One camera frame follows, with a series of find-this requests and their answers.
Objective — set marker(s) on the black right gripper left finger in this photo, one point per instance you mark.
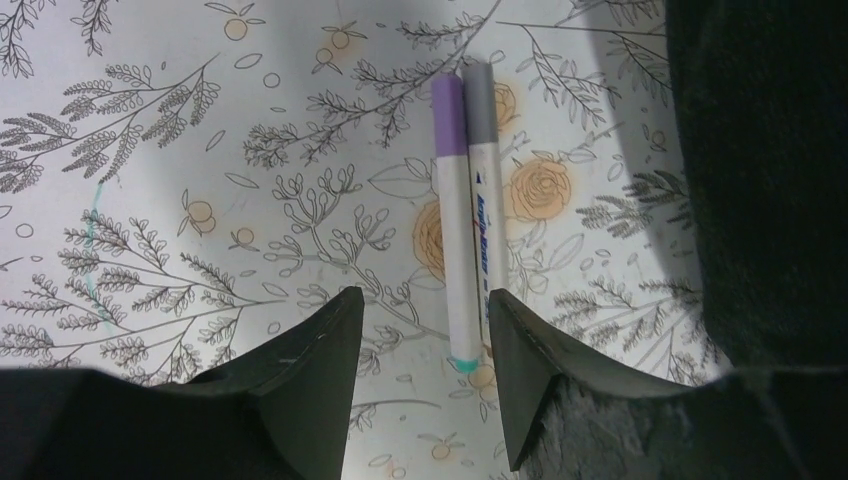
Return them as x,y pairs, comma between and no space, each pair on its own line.
279,411

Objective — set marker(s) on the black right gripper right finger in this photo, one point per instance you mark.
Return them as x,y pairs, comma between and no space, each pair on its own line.
570,412

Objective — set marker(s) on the floral table mat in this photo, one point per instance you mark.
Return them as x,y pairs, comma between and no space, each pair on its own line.
183,180

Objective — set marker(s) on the black floral plush pillow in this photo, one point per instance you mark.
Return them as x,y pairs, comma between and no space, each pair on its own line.
760,96

